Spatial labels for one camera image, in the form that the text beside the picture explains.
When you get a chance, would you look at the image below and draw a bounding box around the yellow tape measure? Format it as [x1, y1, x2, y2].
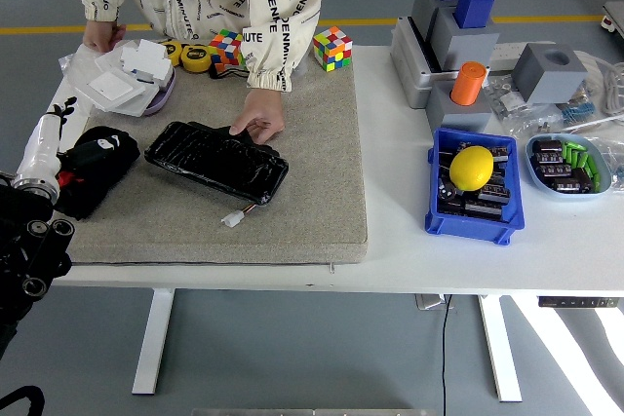
[180, 43, 214, 74]
[158, 38, 184, 67]

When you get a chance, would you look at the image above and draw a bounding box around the white table leg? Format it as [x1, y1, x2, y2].
[131, 287, 176, 396]
[477, 294, 524, 403]

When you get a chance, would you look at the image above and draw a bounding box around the black table control panel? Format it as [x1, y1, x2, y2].
[537, 295, 620, 309]

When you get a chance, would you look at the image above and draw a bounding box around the multicoloured puzzle cube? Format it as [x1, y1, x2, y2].
[312, 25, 354, 73]
[208, 28, 248, 73]

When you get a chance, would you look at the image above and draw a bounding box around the white square switch plate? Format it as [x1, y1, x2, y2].
[86, 69, 141, 106]

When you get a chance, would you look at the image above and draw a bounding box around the light blue bowl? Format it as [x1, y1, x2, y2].
[525, 132, 613, 201]

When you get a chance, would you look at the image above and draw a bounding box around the white coiled cable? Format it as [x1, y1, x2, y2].
[574, 49, 624, 118]

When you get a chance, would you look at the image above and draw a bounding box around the orange cylinder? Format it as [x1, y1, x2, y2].
[449, 60, 489, 107]

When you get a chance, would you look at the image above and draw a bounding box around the black hanging power cable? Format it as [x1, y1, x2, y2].
[440, 293, 452, 416]

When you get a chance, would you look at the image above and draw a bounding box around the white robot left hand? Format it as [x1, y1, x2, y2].
[14, 95, 79, 189]

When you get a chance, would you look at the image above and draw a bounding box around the grey block with round hole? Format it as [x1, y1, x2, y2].
[511, 42, 590, 106]

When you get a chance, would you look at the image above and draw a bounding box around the white folded cardboard box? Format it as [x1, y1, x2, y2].
[119, 39, 173, 84]

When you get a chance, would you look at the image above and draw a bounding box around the grey box under table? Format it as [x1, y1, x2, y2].
[414, 292, 455, 311]

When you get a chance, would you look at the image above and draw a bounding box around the black wrist strap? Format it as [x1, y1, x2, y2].
[209, 66, 251, 81]

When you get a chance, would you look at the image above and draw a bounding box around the clear bag of metal parts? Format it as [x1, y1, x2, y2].
[484, 73, 528, 121]

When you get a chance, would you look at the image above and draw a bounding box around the white power strip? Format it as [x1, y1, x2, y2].
[489, 40, 558, 71]

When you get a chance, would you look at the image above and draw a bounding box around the large light grey enclosure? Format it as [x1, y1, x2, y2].
[389, 16, 457, 110]

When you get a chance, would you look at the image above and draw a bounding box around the grey square holder block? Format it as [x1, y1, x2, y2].
[431, 6, 501, 74]
[426, 80, 494, 134]
[411, 0, 460, 43]

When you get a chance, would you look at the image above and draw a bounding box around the purple tray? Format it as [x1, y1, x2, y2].
[141, 64, 177, 118]

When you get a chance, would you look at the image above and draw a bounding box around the crumpled clear plastic bag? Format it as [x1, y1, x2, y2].
[590, 134, 624, 194]

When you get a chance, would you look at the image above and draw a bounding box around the person's left hand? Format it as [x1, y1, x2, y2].
[228, 88, 287, 146]

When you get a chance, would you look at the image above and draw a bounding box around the bundle of blue resistors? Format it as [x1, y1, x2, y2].
[560, 97, 598, 126]

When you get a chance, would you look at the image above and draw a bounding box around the yellow lemon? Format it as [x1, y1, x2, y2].
[448, 145, 495, 192]

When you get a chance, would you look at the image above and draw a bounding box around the white connector with orange wires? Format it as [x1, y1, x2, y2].
[220, 201, 259, 229]

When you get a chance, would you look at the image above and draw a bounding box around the clear bag of small screws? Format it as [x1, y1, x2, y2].
[510, 103, 567, 140]

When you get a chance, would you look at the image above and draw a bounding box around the person's right hand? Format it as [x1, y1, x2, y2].
[81, 19, 127, 55]

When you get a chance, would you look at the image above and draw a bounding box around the black rag with red tag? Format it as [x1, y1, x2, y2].
[56, 126, 141, 221]

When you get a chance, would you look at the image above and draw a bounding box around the white cart corner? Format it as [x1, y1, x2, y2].
[602, 0, 624, 40]

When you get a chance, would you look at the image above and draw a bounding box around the blue plastic bottle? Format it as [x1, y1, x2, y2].
[453, 0, 495, 30]

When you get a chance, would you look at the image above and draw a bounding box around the grey-brown mat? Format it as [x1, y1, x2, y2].
[64, 48, 370, 267]

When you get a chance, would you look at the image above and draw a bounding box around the clear flat plastic case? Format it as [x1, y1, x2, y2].
[86, 53, 163, 118]

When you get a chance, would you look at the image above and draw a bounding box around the blue plastic bin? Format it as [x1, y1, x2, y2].
[424, 127, 527, 246]

